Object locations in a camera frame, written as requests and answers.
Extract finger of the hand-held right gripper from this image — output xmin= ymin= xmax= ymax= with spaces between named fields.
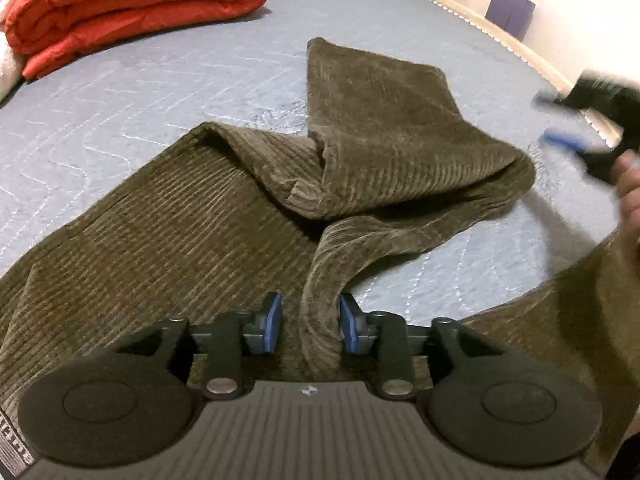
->
xmin=533 ymin=86 xmax=583 ymax=112
xmin=542 ymin=129 xmax=619 ymax=185

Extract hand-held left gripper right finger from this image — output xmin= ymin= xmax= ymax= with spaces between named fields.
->
xmin=338 ymin=293 xmax=494 ymax=402

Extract person's right hand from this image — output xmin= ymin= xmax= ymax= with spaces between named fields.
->
xmin=612 ymin=152 xmax=640 ymax=252

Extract olive corduroy pants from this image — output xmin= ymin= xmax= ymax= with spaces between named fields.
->
xmin=0 ymin=37 xmax=640 ymax=480

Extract red folded comforter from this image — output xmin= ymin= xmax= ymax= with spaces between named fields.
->
xmin=5 ymin=0 xmax=274 ymax=81

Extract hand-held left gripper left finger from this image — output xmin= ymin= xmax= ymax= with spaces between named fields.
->
xmin=125 ymin=292 xmax=284 ymax=402

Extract white folded blanket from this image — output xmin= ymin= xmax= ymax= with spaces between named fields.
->
xmin=0 ymin=0 xmax=32 ymax=105

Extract purple box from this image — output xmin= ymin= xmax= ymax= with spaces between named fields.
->
xmin=485 ymin=0 xmax=537 ymax=42

